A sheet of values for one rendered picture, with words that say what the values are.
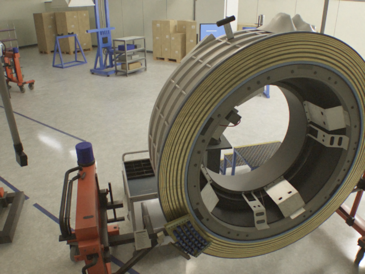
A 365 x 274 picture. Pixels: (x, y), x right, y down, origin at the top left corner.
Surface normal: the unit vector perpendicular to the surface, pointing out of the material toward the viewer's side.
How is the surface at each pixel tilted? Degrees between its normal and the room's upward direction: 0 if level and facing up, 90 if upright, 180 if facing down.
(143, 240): 90
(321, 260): 0
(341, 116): 104
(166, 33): 90
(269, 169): 33
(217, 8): 90
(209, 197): 76
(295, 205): 61
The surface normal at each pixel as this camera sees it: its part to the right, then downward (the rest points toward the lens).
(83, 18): 0.82, 0.25
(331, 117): -0.24, 0.63
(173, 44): -0.57, 0.36
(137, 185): 0.00, -0.90
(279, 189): -0.43, -0.74
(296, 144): -0.92, -0.13
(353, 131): 0.28, 0.42
